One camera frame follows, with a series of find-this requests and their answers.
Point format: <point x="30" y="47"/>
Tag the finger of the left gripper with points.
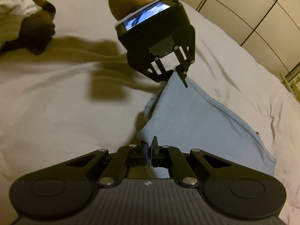
<point x="182" y="76"/>

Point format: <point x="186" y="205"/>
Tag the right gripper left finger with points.
<point x="138" y="154"/>

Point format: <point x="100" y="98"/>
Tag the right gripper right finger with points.
<point x="159" y="154"/>

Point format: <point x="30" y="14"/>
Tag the light blue garment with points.
<point x="186" y="117"/>

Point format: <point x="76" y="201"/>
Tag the white bed sheet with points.
<point x="81" y="95"/>

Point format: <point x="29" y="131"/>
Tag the beige panelled wardrobe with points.
<point x="267" y="29"/>

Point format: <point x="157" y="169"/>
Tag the white shelf with items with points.
<point x="291" y="81"/>

